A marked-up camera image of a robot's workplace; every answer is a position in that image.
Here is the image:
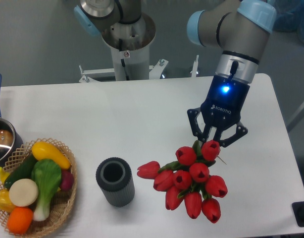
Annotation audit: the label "yellow squash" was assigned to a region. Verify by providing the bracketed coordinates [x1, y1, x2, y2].
[31, 141, 71, 170]

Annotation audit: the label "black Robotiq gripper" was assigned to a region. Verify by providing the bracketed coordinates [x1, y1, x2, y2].
[187, 75, 250, 148]

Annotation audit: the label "black device at table edge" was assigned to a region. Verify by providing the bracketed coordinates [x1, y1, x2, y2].
[292, 201, 304, 227]

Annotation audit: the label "orange fruit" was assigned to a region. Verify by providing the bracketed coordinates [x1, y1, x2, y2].
[7, 207, 33, 235]

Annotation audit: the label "green bok choy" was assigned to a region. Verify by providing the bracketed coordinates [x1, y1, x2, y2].
[31, 159, 61, 222]

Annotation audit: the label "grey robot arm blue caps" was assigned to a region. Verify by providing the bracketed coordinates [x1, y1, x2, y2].
[74, 0, 276, 147]

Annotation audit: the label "small yellow pumpkin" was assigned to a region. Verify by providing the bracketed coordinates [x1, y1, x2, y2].
[0, 188, 16, 213]

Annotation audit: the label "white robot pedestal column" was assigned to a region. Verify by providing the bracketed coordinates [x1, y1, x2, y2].
[102, 13, 156, 80]

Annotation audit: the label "cream round disc vegetable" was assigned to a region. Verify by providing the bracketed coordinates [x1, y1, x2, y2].
[9, 178, 39, 207]

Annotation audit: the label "dark green cucumber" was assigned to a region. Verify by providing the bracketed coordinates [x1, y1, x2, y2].
[3, 153, 38, 189]

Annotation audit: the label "blue handled saucepan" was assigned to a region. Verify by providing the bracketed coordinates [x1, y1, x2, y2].
[0, 74, 23, 167]

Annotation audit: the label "red radish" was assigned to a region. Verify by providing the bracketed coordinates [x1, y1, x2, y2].
[59, 170, 74, 191]

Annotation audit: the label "yellow banana tip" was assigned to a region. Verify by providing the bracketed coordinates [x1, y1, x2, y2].
[0, 167, 10, 184]

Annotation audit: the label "dark grey ribbed vase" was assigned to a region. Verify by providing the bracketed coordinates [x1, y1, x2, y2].
[96, 157, 135, 207]

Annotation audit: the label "white metal base frame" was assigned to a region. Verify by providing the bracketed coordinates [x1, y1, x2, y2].
[78, 55, 200, 83]

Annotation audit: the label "red tulip bouquet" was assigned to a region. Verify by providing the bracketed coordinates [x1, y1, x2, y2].
[137, 140, 228, 223]

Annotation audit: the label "blue plastic bag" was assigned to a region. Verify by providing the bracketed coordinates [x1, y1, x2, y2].
[267, 0, 304, 45]

